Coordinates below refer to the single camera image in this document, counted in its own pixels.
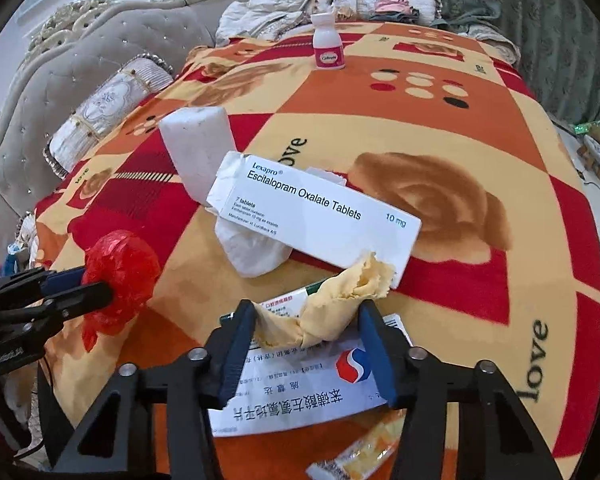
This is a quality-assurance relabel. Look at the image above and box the dark cloth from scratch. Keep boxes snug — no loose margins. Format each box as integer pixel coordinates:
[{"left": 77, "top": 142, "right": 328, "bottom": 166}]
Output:
[{"left": 367, "top": 10, "right": 421, "bottom": 25}]

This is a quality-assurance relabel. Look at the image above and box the long white tablet box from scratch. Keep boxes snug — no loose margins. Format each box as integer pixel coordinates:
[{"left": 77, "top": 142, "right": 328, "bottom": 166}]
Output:
[{"left": 206, "top": 151, "right": 423, "bottom": 291}]

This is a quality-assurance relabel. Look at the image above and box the green white medicine box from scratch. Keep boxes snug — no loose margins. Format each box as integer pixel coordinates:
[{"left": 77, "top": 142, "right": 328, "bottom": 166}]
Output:
[{"left": 219, "top": 279, "right": 333, "bottom": 356}]

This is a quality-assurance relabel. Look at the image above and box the white crumpled cloth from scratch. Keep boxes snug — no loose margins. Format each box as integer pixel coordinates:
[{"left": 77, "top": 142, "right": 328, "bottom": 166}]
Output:
[{"left": 215, "top": 0, "right": 316, "bottom": 46}]

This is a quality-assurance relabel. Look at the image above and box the orange white wrapper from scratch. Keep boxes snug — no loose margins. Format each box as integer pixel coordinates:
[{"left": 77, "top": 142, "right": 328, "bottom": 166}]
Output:
[{"left": 305, "top": 417, "right": 406, "bottom": 480}]

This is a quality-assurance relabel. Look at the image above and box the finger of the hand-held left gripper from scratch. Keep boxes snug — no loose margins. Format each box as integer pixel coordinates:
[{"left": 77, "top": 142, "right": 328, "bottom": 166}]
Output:
[
  {"left": 0, "top": 267, "right": 88, "bottom": 301},
  {"left": 0, "top": 281, "right": 115, "bottom": 330}
]

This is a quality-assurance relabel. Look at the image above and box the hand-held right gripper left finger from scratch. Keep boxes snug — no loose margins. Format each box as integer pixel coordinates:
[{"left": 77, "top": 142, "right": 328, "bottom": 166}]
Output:
[{"left": 55, "top": 299, "right": 258, "bottom": 480}]

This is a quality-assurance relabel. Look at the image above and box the red plastic bag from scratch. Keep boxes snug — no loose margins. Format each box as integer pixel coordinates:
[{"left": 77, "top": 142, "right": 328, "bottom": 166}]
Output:
[{"left": 82, "top": 229, "right": 162, "bottom": 351}]

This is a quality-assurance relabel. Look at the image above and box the pink cloth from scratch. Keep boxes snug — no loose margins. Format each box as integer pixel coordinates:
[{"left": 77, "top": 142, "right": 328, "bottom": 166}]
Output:
[{"left": 372, "top": 0, "right": 416, "bottom": 16}]

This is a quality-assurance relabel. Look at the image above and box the beige bolster pillow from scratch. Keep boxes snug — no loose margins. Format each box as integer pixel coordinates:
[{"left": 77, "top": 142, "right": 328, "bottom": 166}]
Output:
[{"left": 42, "top": 57, "right": 175, "bottom": 181}]

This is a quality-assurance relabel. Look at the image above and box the white box red blue logo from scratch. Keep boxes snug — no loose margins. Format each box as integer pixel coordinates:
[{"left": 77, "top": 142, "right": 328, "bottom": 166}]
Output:
[{"left": 207, "top": 312, "right": 413, "bottom": 438}]

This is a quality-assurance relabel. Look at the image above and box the white pill bottle pink label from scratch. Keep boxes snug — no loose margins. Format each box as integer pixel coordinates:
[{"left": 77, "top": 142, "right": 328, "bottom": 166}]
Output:
[{"left": 310, "top": 12, "right": 347, "bottom": 70}]

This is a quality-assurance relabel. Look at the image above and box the yellow cloth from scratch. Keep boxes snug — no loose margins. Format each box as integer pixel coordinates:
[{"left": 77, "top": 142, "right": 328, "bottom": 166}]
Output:
[{"left": 252, "top": 251, "right": 398, "bottom": 350}]

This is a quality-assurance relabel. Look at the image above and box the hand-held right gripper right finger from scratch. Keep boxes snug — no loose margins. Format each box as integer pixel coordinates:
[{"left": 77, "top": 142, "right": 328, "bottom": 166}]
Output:
[{"left": 357, "top": 299, "right": 566, "bottom": 480}]

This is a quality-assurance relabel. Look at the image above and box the small round stool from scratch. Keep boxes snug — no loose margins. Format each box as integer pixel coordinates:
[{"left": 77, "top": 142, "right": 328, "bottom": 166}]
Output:
[{"left": 580, "top": 135, "right": 600, "bottom": 181}]

